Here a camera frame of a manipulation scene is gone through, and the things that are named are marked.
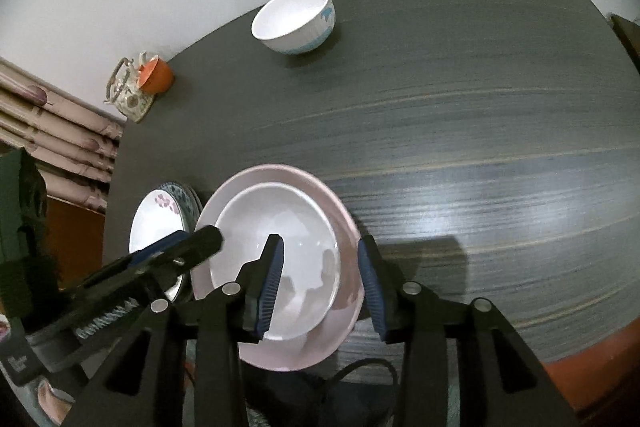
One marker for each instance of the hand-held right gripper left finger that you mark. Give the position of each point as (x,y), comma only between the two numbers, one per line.
(270,289)

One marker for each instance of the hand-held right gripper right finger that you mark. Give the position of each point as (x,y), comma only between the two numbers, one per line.
(373,293)

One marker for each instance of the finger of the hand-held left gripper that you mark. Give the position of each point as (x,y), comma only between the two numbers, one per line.
(200,244)
(157,249)

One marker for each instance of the white plate with pink flowers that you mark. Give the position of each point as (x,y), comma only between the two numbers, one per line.
(155,222)

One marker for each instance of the blue floral plate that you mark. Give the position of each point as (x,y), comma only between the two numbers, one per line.
(199,210)
(181,196)

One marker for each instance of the white bowl with faint flowers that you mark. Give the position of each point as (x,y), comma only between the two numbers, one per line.
(280,217)

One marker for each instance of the pink bowl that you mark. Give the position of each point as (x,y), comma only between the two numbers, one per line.
(280,173)

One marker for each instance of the beige patterned curtain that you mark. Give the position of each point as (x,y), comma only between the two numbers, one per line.
(60,132)

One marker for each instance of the floral ceramic teapot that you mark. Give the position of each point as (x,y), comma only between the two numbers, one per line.
(129,101)

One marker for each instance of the orange cup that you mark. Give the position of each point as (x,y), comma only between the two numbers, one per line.
(158,77)

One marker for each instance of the white bowl with blue print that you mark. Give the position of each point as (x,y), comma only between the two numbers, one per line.
(290,12)

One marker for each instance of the dark brown furniture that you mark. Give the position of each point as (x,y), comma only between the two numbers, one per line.
(627,39)

